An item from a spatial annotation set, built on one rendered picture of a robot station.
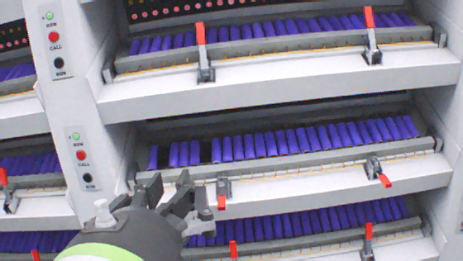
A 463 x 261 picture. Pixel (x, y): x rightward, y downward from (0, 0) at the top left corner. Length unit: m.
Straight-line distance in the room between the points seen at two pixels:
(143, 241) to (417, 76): 0.52
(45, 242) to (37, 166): 0.21
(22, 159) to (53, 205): 0.17
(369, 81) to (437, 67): 0.13
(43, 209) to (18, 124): 0.18
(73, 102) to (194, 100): 0.20
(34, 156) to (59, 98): 0.27
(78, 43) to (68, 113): 0.12
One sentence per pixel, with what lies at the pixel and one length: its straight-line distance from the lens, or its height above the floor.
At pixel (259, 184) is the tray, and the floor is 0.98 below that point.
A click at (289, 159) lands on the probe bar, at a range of 0.69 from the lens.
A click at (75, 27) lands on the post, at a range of 0.62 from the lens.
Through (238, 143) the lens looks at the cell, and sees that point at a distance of 0.74.
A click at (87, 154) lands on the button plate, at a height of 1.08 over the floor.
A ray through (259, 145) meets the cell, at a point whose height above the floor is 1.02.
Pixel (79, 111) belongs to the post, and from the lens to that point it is 0.65.
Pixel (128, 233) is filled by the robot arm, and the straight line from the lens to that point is 0.26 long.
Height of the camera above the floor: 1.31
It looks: 20 degrees down
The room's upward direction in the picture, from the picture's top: 8 degrees counter-clockwise
